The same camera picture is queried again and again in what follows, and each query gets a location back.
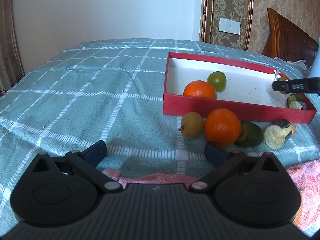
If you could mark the white electric kettle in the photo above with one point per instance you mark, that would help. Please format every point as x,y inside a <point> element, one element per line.
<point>315,62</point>

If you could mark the brown longan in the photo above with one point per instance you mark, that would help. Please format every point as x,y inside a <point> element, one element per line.
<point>294,128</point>
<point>192,125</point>

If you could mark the pink crumpled cloth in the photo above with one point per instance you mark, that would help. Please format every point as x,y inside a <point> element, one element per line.
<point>297,63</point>

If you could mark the white light switch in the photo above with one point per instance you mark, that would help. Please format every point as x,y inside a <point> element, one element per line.
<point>230,25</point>

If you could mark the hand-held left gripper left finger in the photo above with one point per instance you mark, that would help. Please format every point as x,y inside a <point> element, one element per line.
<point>96,153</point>

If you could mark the red cardboard box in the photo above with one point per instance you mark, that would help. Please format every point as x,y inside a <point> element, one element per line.
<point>240,80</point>

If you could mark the green tomato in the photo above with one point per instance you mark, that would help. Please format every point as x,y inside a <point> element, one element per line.
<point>217,81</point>
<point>283,78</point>

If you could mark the wooden headboard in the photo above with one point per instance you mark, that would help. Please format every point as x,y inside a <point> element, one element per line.
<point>287,40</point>

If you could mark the orange mandarin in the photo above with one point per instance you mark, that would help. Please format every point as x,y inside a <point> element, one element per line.
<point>222,127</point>
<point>200,90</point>

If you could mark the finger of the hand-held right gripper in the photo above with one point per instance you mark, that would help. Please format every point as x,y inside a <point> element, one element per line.
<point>280,85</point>

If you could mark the pink towel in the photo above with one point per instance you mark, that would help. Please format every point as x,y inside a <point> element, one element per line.
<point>150,178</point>

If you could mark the green checked bedsheet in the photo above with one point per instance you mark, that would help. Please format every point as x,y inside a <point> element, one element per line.
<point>87,92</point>

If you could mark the dark eggplant piece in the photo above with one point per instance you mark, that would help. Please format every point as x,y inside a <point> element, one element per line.
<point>295,105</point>
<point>276,136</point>

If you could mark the gold framed wall panel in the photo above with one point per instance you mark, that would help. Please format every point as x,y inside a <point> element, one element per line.
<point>230,0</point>

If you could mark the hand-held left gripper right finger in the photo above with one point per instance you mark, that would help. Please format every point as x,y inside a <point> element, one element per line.
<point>215,155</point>

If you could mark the green cucumber piece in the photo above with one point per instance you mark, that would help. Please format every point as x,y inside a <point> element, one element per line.
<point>250,133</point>
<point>291,98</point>

